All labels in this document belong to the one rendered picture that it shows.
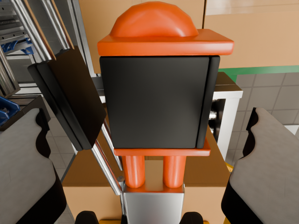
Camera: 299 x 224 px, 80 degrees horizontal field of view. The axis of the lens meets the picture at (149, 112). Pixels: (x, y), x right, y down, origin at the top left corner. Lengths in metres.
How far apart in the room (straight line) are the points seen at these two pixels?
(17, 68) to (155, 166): 1.17
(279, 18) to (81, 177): 0.76
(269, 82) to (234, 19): 0.89
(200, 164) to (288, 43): 0.53
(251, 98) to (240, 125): 0.25
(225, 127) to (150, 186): 0.65
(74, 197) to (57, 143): 1.34
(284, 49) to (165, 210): 0.71
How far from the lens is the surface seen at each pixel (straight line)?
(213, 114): 0.82
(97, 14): 0.69
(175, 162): 0.17
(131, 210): 0.22
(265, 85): 1.53
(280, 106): 1.69
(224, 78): 0.82
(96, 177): 0.47
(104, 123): 0.17
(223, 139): 0.85
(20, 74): 1.31
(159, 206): 0.21
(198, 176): 0.47
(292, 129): 1.86
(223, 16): 0.70
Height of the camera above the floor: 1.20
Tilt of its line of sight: 58 degrees down
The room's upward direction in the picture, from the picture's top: 178 degrees counter-clockwise
